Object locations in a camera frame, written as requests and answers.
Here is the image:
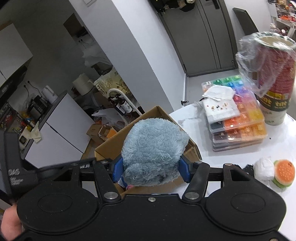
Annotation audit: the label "white electric kettle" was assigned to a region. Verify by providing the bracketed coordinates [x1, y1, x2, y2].
[42, 85, 58, 103]

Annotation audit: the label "colourful bead organizer box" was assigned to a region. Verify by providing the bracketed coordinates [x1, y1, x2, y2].
[212, 136, 267, 152]
[211, 128, 267, 145]
[201, 75, 266, 136]

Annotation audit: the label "white rack cart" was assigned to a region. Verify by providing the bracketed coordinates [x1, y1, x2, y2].
[107, 88, 142, 116]

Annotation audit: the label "large red paper bucket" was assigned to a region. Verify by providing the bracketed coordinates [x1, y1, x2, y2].
[257, 35, 296, 126]

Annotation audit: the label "grey door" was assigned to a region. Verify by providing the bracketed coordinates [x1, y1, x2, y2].
[159, 0, 237, 77]

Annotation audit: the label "white lower cabinet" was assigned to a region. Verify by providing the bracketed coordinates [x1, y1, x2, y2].
[23, 91, 97, 168]

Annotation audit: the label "black jacket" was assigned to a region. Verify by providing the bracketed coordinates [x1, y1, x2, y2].
[150, 0, 197, 13]

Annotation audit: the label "black countertop appliance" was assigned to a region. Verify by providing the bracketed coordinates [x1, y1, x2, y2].
[29, 95, 47, 120]

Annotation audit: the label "blue and pink packet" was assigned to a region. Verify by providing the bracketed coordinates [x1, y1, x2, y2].
[118, 176, 134, 189]

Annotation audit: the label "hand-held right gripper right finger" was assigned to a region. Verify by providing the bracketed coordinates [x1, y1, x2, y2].
[179, 155, 255, 201]

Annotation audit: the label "beige cloth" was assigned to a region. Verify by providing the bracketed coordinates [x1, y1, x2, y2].
[29, 122, 43, 142]

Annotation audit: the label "black chair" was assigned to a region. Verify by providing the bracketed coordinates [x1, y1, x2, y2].
[232, 7, 259, 35]

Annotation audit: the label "clear plastic bag liner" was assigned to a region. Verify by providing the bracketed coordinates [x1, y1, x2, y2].
[235, 32, 296, 98]

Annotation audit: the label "dark glass bottle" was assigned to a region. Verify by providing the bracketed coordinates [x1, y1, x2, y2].
[114, 97, 133, 114]

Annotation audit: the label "white pad with beads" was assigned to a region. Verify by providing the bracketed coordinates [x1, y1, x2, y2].
[203, 97, 241, 123]

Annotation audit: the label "yellow rice bag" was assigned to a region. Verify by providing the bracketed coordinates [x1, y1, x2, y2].
[94, 70, 130, 102]

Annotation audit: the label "large grey plush toy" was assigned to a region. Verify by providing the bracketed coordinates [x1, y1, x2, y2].
[121, 118, 189, 187]

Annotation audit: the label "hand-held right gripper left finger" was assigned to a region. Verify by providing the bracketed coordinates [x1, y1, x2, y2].
[50, 156, 123, 201]

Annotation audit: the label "black and white plush toy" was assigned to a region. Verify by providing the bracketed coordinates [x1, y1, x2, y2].
[243, 164, 255, 176]

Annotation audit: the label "white cabinet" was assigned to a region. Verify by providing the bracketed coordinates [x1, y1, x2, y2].
[23, 91, 97, 168]
[0, 23, 33, 80]

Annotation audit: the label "brown cardboard box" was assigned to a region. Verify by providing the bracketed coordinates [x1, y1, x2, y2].
[87, 124, 104, 142]

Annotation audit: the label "crumpled clear plastic bags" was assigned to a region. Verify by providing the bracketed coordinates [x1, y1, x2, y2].
[91, 108, 130, 130]

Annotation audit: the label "white cylindrical appliance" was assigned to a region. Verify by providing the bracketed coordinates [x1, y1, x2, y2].
[73, 74, 93, 95]

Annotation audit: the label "person's left hand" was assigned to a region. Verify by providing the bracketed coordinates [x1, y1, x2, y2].
[0, 204, 22, 241]

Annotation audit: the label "burger plush toy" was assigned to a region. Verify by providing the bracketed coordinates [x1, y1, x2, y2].
[272, 160, 296, 189]

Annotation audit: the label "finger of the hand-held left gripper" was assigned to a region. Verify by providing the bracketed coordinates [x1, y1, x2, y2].
[38, 159, 96, 183]

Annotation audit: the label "white upper cabinet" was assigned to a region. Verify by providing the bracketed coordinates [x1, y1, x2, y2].
[0, 23, 33, 80]

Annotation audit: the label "white folded paper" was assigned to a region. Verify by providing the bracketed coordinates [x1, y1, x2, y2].
[202, 85, 236, 101]

